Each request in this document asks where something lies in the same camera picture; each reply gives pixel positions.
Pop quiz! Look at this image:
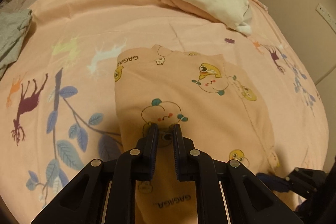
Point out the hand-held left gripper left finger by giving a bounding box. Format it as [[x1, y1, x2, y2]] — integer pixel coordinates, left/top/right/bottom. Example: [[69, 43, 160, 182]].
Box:
[[31, 123, 159, 224]]

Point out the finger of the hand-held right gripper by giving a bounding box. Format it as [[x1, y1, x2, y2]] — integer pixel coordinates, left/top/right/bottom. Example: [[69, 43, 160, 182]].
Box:
[[255, 172, 292, 192]]

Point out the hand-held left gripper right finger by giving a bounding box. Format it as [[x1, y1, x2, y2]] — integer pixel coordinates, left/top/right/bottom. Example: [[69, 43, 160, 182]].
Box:
[[172, 123, 305, 224]]

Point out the pink cartoon print shirt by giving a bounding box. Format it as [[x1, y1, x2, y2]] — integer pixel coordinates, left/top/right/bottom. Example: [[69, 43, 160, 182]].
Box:
[[114, 44, 280, 224]]

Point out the pink animal print blanket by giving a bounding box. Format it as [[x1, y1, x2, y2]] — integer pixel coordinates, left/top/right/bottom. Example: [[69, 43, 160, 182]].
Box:
[[0, 0, 330, 215]]

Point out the pink folded garment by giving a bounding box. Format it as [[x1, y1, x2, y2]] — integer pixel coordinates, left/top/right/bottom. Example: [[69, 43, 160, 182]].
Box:
[[153, 0, 223, 23]]

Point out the grey garment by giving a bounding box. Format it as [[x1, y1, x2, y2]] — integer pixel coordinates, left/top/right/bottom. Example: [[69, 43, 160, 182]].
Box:
[[0, 8, 33, 71]]

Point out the white wall socket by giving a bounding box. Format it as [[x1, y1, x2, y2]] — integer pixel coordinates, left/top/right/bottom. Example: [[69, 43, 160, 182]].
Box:
[[316, 3, 336, 26]]

